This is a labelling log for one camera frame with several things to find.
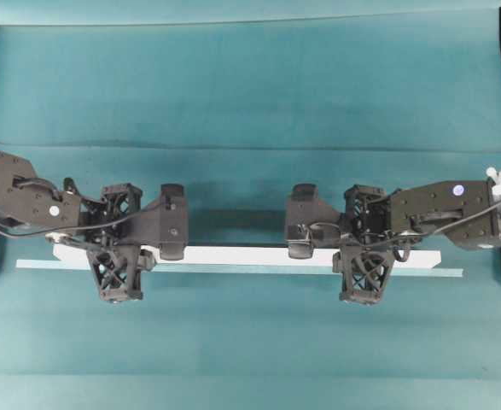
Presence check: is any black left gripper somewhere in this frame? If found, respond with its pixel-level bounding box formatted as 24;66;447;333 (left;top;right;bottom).
60;184;143;303

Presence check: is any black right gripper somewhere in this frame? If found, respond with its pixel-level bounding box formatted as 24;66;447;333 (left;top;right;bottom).
333;184;412;305

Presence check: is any white wooden board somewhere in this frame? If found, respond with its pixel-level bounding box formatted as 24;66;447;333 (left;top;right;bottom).
53;244;441;269

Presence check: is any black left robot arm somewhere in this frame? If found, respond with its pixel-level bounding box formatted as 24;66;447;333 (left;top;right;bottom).
0;151;153;303

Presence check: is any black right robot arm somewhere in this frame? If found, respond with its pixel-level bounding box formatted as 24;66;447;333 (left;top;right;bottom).
333;167;501;305

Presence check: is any light blue tape strip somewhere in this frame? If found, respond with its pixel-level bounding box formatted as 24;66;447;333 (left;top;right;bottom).
15;259;463;278

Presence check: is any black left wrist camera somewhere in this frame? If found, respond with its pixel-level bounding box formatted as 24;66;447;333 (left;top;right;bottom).
119;184;189;261

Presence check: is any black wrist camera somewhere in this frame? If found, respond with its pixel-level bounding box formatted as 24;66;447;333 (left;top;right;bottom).
284;184;343;260
119;184;189;261

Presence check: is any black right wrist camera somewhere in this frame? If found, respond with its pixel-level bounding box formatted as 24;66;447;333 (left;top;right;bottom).
284;184;343;260

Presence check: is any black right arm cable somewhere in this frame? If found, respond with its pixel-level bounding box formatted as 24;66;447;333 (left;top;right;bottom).
292;200;501;257

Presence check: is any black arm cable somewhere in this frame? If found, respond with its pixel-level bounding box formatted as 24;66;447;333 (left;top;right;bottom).
0;213;166;249
292;200;501;257

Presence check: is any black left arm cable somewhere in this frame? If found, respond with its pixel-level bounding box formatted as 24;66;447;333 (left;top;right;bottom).
0;213;166;249

